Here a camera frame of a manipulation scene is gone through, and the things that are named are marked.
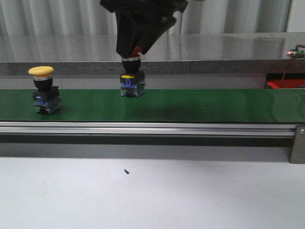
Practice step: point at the small green circuit board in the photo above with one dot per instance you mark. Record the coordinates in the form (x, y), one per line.
(295, 53)

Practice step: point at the white curtain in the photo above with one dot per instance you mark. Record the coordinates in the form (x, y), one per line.
(88, 17)

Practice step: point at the aluminium conveyor frame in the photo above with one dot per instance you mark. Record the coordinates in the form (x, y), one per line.
(271, 130)

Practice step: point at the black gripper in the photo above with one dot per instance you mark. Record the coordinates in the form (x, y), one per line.
(135, 23)

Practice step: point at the metal conveyor support bracket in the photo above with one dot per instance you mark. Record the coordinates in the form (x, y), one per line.
(298, 149)

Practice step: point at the green conveyor belt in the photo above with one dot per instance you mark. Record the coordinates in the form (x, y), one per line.
(191, 105)

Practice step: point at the red plastic tray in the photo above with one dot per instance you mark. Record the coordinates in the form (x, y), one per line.
(286, 84)

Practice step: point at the yellow mushroom push button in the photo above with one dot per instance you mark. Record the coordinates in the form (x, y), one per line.
(47, 97)

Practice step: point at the red mushroom push button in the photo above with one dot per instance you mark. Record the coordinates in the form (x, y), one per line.
(133, 80)

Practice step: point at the grey stone counter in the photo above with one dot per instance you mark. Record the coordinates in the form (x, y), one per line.
(171, 54)

